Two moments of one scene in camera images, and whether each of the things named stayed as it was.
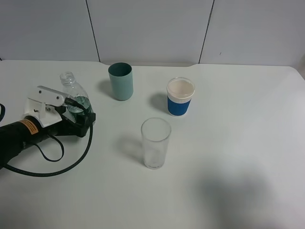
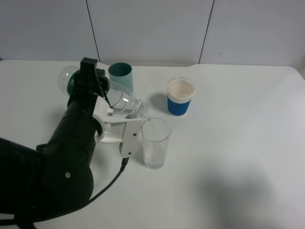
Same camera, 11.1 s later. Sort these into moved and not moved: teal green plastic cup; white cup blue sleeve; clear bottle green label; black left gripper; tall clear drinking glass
Moved: clear bottle green label; black left gripper
Not moved: white cup blue sleeve; teal green plastic cup; tall clear drinking glass
